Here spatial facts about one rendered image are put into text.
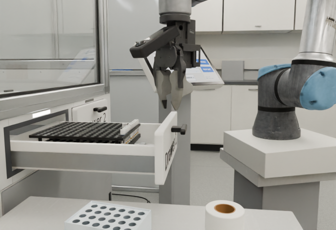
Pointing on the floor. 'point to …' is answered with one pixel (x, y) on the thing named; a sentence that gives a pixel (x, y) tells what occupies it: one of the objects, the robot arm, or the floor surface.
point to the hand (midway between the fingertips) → (168, 104)
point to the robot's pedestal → (278, 191)
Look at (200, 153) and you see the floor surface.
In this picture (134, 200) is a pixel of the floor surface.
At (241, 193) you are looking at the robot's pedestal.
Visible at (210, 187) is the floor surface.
